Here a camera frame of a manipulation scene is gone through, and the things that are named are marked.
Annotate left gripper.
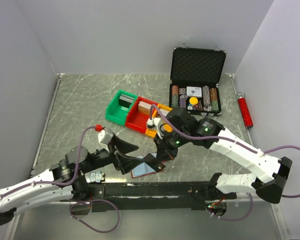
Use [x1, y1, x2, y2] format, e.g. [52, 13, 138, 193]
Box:
[81, 133, 145, 174]

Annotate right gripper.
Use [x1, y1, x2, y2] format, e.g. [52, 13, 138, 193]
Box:
[154, 128, 191, 163]

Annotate black VIP card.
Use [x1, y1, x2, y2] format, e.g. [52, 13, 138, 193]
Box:
[142, 153, 157, 171]

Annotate red leather card holder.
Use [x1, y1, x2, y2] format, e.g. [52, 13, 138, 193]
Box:
[130, 163, 157, 179]

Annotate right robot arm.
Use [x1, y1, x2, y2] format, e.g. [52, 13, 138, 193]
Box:
[144, 107, 292, 204]

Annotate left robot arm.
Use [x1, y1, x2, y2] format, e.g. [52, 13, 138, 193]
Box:
[0, 135, 141, 226]

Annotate cards in red bin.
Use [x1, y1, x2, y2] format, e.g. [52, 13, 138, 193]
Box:
[137, 101, 155, 116]

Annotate cards in green bin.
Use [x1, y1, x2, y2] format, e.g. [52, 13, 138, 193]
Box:
[118, 94, 135, 109]

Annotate white playing card deck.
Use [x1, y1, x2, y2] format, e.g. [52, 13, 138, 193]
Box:
[186, 86, 203, 98]

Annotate yellow plastic bin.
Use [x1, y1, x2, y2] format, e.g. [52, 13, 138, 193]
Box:
[145, 103, 173, 138]

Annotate cartoon sticker tag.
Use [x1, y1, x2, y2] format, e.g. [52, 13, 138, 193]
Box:
[88, 171, 105, 183]

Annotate red plastic bin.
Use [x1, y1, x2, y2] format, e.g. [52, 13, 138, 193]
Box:
[125, 96, 158, 134]

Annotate green plastic bin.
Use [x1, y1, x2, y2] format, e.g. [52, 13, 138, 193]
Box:
[105, 89, 138, 126]

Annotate yellow dealer chip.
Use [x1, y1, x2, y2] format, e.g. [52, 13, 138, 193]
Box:
[189, 97, 199, 106]

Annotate black poker chip case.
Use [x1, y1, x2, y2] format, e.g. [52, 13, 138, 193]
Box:
[169, 47, 227, 117]

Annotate red glitter tube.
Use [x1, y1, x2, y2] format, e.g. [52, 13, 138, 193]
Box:
[236, 92, 253, 129]

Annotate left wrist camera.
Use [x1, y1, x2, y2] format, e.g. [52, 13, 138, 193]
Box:
[95, 124, 114, 152]

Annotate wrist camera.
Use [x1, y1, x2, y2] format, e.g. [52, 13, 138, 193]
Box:
[95, 124, 114, 152]
[145, 117, 166, 139]

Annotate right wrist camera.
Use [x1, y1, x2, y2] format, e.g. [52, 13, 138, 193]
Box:
[145, 117, 166, 139]

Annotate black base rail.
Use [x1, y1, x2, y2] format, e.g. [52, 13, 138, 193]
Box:
[89, 181, 237, 210]

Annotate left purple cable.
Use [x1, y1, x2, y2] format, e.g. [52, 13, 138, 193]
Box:
[0, 124, 121, 233]

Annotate purple cable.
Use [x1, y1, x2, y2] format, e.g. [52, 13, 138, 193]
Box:
[148, 104, 300, 222]
[0, 124, 121, 233]

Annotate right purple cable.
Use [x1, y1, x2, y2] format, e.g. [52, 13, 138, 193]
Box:
[148, 104, 300, 222]

